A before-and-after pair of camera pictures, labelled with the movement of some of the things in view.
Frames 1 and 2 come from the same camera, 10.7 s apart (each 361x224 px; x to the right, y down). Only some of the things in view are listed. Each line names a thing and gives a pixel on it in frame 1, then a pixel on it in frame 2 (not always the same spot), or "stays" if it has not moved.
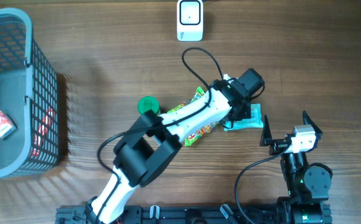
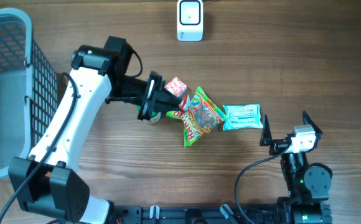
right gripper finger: x=266 y=137 stays
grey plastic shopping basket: x=17 y=79 stays
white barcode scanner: x=190 y=20 stays
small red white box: x=2 y=124 -> x=177 y=86
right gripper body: x=278 y=146 stays
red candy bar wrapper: x=46 y=122 -> x=185 y=104
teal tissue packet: x=255 y=121 stays
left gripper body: x=246 y=114 -> x=152 y=89
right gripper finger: x=307 y=121 stays
